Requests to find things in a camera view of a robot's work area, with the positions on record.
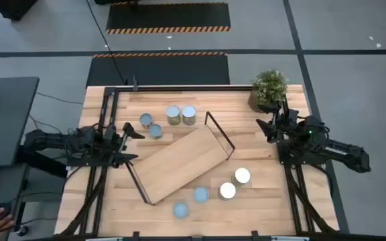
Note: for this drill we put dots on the red striped tomatoes can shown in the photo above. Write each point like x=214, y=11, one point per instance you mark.
x=189, y=114

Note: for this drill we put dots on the black mat one striped edge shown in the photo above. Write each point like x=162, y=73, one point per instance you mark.
x=159, y=70

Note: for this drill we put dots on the black box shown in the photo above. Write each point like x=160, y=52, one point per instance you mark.
x=12, y=8

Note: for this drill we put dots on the black metal rig frame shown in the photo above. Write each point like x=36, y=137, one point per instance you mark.
x=179, y=88

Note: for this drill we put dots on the black mat hazard stripe edges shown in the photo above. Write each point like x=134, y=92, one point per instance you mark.
x=168, y=16

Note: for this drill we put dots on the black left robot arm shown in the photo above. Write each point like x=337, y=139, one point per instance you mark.
x=45, y=140

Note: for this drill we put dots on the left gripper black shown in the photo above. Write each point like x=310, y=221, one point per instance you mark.
x=116, y=144

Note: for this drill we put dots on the peas can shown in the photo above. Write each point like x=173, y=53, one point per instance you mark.
x=227, y=190

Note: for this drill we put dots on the dark grey desk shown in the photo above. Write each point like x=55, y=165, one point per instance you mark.
x=5, y=124

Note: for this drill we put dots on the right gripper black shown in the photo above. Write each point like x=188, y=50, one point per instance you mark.
x=287, y=120

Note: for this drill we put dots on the small tin can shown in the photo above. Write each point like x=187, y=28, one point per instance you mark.
x=155, y=130
x=146, y=120

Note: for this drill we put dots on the tall tin can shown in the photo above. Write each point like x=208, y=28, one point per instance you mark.
x=242, y=176

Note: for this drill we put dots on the flat teal tuna can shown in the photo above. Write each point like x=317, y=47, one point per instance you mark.
x=181, y=210

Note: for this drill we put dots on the mixed vegetables can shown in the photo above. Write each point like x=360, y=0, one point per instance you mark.
x=201, y=194

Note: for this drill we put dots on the potted green plant ribbed pot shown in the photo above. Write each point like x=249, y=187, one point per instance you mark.
x=269, y=87

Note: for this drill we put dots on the black computer mouse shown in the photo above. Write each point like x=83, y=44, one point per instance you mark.
x=5, y=207

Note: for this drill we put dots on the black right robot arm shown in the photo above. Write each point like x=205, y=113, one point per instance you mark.
x=347, y=155

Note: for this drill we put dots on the green and pink label can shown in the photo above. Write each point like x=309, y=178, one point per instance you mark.
x=173, y=114

